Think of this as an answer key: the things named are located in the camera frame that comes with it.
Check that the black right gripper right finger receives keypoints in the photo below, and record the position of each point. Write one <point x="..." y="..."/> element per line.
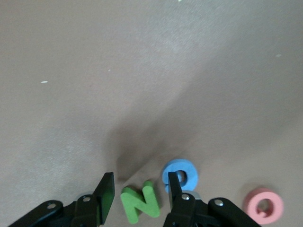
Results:
<point x="189" y="212"/>

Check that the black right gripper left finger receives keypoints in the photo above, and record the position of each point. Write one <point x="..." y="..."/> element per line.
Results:
<point x="71" y="212"/>

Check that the blue foam letter G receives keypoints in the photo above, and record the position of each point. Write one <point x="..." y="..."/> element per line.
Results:
<point x="189" y="173"/>

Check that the green foam letter N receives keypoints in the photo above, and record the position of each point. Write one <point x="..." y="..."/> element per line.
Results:
<point x="129" y="201"/>

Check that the red foam letter Q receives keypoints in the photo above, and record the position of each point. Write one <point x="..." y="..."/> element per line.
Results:
<point x="277" y="203"/>

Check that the brown table cover sheet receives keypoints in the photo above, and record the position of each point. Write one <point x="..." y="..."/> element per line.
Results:
<point x="94" y="71"/>

